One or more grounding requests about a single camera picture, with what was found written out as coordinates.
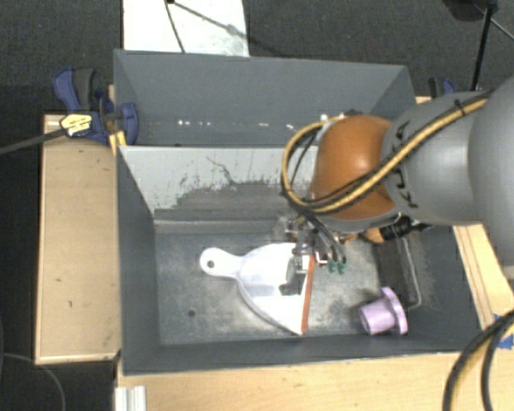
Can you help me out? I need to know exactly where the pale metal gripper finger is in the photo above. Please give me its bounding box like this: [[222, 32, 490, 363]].
[[284, 263, 306, 296], [291, 247, 310, 275]]

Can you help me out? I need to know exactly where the white dustpan with red-brown edge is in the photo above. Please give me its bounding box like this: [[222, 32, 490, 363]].
[[199, 241, 317, 337]]

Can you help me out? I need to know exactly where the lilac plastic spool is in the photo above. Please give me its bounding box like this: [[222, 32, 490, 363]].
[[358, 286, 409, 337]]

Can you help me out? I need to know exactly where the grey metal bin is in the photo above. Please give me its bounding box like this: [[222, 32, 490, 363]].
[[112, 48, 483, 374]]

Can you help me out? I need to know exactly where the pale wood flat board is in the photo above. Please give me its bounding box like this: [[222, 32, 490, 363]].
[[33, 113, 123, 366]]

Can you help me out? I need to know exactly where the black cylinder on white bracket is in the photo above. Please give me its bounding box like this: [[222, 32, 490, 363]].
[[362, 217, 434, 246]]

